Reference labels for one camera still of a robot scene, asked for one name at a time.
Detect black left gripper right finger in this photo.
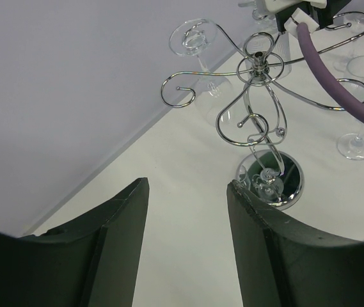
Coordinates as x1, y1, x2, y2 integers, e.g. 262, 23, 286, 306
226, 180, 364, 306

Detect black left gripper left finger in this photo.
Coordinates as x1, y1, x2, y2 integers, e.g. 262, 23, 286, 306
0, 178, 150, 306

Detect etched clear wine glass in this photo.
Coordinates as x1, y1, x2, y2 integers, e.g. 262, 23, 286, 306
169, 18, 233, 126

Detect chrome wine glass rack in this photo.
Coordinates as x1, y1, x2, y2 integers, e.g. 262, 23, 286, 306
160, 11, 364, 211

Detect small clear wine glass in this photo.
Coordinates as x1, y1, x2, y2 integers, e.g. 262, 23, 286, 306
238, 1, 276, 35

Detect tall clear wine glass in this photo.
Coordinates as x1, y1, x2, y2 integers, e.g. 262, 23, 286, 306
333, 12, 364, 72

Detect clear glass tumbler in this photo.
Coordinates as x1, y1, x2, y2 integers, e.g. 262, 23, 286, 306
273, 33, 292, 79

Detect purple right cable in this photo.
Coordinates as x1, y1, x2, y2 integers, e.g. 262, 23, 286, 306
297, 21, 364, 137

